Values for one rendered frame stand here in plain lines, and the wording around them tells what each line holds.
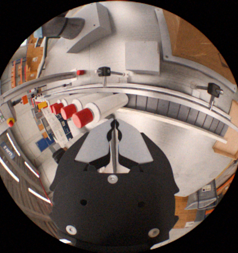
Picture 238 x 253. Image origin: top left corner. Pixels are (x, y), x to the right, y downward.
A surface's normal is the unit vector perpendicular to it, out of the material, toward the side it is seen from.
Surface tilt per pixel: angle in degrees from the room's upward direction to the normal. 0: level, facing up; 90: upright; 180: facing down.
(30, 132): 90
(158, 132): 0
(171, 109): 0
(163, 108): 0
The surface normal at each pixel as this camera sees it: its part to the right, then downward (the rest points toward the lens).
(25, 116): 0.86, 0.15
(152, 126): -0.50, 0.47
